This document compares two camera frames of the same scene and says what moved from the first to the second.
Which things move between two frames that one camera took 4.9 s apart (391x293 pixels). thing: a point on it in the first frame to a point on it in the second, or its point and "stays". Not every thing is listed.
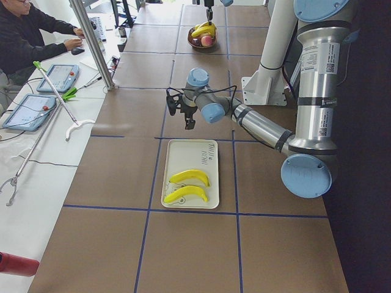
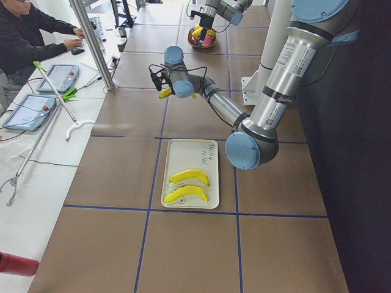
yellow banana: x=190 y=190 stays
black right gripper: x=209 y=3 to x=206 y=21
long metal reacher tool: x=62 y=99 stays
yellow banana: x=190 y=174 stays
